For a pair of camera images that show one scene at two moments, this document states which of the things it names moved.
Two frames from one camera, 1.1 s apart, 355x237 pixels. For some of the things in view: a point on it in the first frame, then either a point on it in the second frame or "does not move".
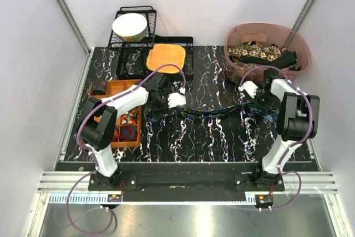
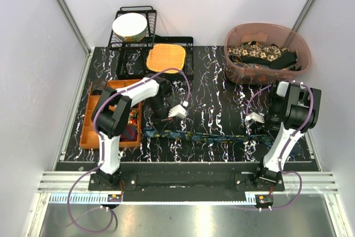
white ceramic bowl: x=130 y=26 does not move
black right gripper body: x=264 y=99 → x=272 y=119
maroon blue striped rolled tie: x=128 y=132 does not move
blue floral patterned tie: x=263 y=110 → x=172 y=135
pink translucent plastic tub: x=260 y=45 does not move
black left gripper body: x=160 y=105 does not move
